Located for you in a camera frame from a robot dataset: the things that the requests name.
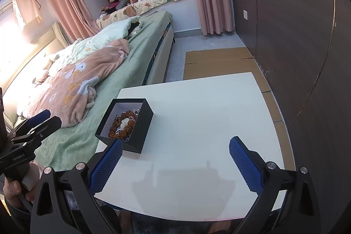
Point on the white wall socket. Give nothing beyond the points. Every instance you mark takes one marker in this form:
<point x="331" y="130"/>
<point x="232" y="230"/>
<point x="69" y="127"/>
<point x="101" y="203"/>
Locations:
<point x="245" y="15"/>

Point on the person's left hand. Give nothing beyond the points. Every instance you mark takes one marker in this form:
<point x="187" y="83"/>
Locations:
<point x="11" y="191"/>

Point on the hanging white garment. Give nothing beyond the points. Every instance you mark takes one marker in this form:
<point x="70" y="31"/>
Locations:
<point x="23" y="6"/>

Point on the black jewelry box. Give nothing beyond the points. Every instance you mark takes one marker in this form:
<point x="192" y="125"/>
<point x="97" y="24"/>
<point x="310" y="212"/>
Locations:
<point x="139" y="135"/>

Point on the flattened cardboard sheet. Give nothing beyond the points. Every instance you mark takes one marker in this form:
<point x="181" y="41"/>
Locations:
<point x="214" y="64"/>

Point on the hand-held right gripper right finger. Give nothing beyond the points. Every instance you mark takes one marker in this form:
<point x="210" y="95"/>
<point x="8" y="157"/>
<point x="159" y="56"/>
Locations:
<point x="245" y="165"/>

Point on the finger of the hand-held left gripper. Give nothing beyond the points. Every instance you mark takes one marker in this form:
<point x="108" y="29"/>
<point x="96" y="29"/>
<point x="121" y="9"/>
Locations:
<point x="41" y="116"/>
<point x="46" y="127"/>

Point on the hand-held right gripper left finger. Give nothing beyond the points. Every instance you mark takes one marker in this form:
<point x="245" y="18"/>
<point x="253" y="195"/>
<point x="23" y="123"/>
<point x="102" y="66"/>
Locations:
<point x="105" y="168"/>

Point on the pink fleece blanket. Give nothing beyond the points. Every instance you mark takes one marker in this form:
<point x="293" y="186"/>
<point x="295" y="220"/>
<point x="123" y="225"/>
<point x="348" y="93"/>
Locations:
<point x="82" y="77"/>

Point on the cream floral bedding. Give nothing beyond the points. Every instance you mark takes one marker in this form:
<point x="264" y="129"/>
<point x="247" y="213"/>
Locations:
<point x="142" y="6"/>

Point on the green bed sheet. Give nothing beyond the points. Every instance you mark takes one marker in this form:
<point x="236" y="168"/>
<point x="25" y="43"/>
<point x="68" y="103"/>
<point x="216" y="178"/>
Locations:
<point x="137" y="58"/>

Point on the beige upholstered headboard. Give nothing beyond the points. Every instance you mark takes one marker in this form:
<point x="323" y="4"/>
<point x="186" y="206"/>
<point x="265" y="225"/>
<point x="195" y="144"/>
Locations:
<point x="59" y="34"/>

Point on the white bed frame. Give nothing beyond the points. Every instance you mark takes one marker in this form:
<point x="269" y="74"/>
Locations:
<point x="161" y="64"/>

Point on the pile of plush toys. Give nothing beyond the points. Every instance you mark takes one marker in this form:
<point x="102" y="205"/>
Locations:
<point x="115" y="5"/>

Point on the pale green floral quilt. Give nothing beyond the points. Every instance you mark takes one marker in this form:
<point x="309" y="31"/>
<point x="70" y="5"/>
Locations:
<point x="107" y="34"/>

